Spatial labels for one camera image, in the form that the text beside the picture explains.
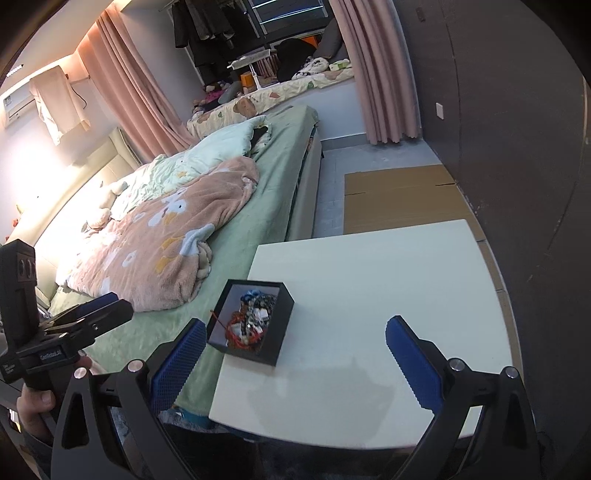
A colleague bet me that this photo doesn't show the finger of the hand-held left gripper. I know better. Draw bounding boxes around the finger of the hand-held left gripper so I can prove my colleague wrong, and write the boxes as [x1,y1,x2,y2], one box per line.
[39,292,121,334]
[64,299,136,352]

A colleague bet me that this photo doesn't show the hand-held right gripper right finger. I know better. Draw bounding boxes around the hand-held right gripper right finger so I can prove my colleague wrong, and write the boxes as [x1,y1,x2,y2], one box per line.
[385,315,542,480]

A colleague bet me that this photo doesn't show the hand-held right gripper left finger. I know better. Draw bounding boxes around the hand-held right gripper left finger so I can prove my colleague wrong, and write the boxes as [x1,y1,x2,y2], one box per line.
[50,318,208,480]

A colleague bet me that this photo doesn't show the red cord bracelet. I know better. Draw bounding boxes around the red cord bracelet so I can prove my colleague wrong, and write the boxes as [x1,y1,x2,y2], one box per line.
[210,311,252,348]

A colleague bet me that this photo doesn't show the heap of mixed jewelry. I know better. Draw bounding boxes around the heap of mixed jewelry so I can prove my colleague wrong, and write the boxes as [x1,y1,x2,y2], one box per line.
[225,288,279,348]

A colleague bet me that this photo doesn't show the black jewelry box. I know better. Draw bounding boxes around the black jewelry box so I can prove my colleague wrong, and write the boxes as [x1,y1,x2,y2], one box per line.
[205,278,296,368]

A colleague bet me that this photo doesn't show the person's left hand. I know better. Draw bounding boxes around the person's left hand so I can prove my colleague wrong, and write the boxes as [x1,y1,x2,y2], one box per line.
[17,356,95,435]

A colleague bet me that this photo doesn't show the pink floral blanket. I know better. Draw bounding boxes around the pink floral blanket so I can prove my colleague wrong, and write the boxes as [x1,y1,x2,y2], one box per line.
[60,157,261,312]

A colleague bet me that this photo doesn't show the white plush toy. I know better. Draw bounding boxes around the white plush toy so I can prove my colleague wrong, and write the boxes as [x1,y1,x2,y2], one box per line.
[84,179,131,232]

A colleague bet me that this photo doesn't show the dark grey rug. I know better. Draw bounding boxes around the dark grey rug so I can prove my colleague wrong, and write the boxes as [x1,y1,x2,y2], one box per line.
[110,405,467,480]

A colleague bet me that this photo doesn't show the brown cardboard sheet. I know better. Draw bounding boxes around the brown cardboard sheet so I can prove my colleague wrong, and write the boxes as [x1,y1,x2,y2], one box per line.
[344,164,516,292]

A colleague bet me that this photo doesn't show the white air conditioner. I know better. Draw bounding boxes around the white air conditioner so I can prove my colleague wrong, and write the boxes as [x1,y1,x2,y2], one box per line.
[0,85,38,128]

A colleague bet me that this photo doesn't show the light green quilt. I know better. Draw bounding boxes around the light green quilt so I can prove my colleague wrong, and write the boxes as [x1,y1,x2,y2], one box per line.
[108,115,271,219]

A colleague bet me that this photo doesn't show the bed with green sheet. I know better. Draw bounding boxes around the bed with green sheet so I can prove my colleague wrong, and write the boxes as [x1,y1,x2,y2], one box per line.
[34,104,325,417]

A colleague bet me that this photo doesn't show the pink curtain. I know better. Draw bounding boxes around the pink curtain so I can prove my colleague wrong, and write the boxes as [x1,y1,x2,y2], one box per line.
[76,7,195,161]
[329,0,424,147]

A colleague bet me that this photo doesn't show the plush toys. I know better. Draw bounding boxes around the plush toys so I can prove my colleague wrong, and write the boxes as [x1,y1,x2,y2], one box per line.
[191,80,246,112]

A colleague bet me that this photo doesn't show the cream printed mattress pad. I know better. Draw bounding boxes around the cream printed mattress pad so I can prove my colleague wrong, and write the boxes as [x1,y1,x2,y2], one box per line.
[187,60,357,140]

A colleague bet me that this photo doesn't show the white rack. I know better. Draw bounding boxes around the white rack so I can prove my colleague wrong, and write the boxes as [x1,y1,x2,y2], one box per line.
[228,51,274,92]

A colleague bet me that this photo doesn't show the hanging dark clothes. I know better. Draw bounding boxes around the hanging dark clothes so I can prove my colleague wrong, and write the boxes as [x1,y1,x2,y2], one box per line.
[172,0,246,80]

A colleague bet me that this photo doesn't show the black bag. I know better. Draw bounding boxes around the black bag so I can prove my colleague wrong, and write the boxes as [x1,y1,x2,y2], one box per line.
[274,38,320,82]

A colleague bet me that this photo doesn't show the grey pillow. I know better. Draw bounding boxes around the grey pillow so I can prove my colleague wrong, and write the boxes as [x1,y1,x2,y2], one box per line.
[318,21,348,62]

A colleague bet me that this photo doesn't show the window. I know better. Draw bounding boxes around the window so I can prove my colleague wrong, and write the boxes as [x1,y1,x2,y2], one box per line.
[246,0,332,50]

